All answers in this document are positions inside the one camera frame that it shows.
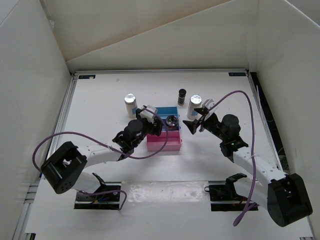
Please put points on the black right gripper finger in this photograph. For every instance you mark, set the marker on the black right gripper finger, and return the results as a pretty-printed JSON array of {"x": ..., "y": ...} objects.
[
  {"x": 202, "y": 113},
  {"x": 192, "y": 125}
]

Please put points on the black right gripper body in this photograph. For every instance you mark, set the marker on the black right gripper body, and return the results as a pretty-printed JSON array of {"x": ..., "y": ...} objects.
[{"x": 212, "y": 125}]

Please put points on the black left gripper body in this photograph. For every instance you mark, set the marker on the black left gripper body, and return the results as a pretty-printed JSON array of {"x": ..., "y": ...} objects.
[{"x": 148, "y": 127}]

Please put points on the silver-lid salt bottle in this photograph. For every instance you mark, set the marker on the silver-lid salt bottle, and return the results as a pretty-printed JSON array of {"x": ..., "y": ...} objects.
[
  {"x": 194, "y": 102},
  {"x": 131, "y": 105}
]

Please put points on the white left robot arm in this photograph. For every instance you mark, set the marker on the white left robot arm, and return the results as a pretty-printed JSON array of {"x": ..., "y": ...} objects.
[{"x": 64, "y": 169}]

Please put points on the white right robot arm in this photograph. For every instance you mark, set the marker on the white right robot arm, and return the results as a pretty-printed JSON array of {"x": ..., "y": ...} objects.
[{"x": 283, "y": 195}]

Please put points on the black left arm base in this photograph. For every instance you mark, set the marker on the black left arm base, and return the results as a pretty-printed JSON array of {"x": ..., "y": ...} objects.
[{"x": 106, "y": 195}]

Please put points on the dark blue tray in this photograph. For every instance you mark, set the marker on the dark blue tray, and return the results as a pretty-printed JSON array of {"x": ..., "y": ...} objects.
[{"x": 165, "y": 127}]

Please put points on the light blue tray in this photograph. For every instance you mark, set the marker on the light blue tray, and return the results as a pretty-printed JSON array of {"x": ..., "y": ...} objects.
[{"x": 166, "y": 111}]

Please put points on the pink tray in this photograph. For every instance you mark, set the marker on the pink tray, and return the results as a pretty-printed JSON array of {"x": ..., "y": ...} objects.
[{"x": 174, "y": 142}]

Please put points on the small black-cap spice bottle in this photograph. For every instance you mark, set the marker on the small black-cap spice bottle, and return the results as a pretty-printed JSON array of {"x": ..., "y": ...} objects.
[{"x": 181, "y": 97}]

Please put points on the dark table label right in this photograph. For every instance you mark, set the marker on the dark table label right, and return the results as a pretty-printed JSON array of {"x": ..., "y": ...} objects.
[{"x": 237, "y": 74}]

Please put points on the dark table label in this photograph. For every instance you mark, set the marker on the dark table label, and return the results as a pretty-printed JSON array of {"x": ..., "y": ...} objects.
[
  {"x": 237, "y": 74},
  {"x": 86, "y": 77}
]

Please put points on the dark table label left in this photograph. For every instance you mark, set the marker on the dark table label left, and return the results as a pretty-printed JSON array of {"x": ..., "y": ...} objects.
[{"x": 86, "y": 77}]

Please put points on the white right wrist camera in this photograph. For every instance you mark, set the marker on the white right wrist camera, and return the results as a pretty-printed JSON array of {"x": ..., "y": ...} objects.
[{"x": 209, "y": 103}]

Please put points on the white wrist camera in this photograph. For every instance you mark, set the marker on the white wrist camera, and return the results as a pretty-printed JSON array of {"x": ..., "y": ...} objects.
[
  {"x": 148, "y": 112},
  {"x": 209, "y": 103}
]

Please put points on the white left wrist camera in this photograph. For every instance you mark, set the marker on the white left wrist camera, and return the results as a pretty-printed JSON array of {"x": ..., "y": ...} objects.
[{"x": 148, "y": 112}]

